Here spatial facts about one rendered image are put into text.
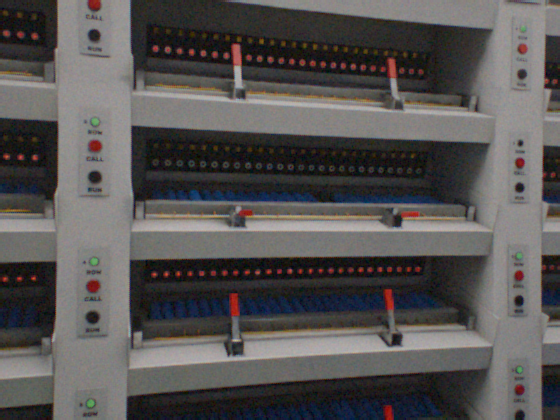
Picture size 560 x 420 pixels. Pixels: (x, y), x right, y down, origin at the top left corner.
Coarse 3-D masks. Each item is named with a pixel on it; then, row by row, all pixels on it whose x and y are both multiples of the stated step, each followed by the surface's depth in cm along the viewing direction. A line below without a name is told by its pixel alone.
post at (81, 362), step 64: (64, 0) 80; (128, 0) 82; (64, 64) 80; (128, 64) 82; (64, 128) 80; (128, 128) 82; (64, 192) 80; (128, 192) 82; (64, 256) 80; (128, 256) 82; (64, 320) 80; (128, 320) 83; (64, 384) 80
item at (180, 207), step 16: (160, 208) 88; (176, 208) 89; (192, 208) 90; (208, 208) 91; (224, 208) 91; (256, 208) 93; (272, 208) 93; (288, 208) 94; (304, 208) 95; (320, 208) 96; (336, 208) 97; (352, 208) 97; (368, 208) 98; (400, 208) 100; (416, 208) 101; (432, 208) 102; (448, 208) 103; (464, 208) 103
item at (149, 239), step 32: (448, 192) 112; (160, 224) 86; (192, 224) 88; (224, 224) 89; (256, 224) 91; (288, 224) 92; (320, 224) 94; (352, 224) 95; (416, 224) 99; (448, 224) 101; (480, 224) 103; (160, 256) 85; (192, 256) 86; (224, 256) 88; (256, 256) 89; (288, 256) 91; (320, 256) 92
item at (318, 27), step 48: (0, 0) 96; (48, 0) 98; (144, 0) 103; (192, 0) 105; (48, 48) 98; (144, 48) 103; (384, 48) 116; (432, 48) 119; (48, 144) 98; (144, 144) 103; (288, 144) 110; (336, 144) 113; (384, 144) 116; (48, 288) 98
